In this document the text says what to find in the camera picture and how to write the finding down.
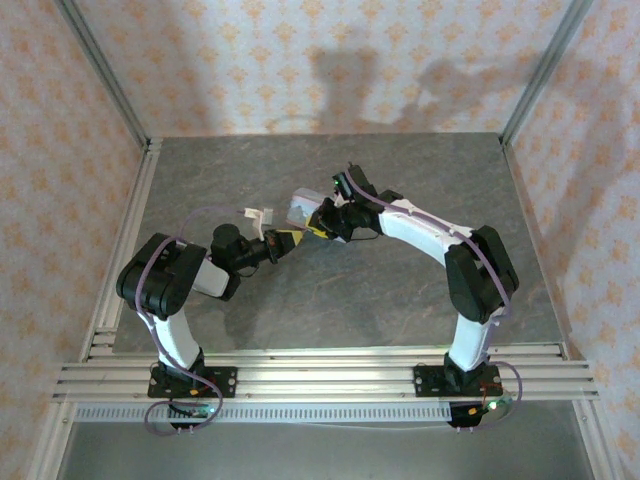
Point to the aluminium side rail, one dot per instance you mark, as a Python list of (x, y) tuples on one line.
[(142, 200)]

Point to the cartoon print tin box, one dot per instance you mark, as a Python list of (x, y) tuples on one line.
[(305, 200)]

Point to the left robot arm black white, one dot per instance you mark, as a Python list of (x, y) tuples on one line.
[(150, 280)]

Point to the aluminium mounting rail beam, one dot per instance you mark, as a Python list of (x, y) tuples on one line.
[(325, 375)]

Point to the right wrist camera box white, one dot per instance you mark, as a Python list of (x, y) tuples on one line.
[(340, 200)]

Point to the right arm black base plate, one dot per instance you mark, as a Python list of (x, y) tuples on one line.
[(427, 381)]

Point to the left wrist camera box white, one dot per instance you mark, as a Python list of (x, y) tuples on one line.
[(260, 217)]

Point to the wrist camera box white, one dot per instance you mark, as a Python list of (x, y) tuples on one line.
[(340, 200), (260, 217)]

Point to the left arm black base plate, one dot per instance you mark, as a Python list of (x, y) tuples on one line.
[(225, 382)]

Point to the aluminium frame post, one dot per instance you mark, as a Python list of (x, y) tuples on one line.
[(545, 70), (100, 70)]

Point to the aluminium frame leg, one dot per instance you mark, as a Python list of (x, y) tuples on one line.
[(50, 445), (600, 445)]

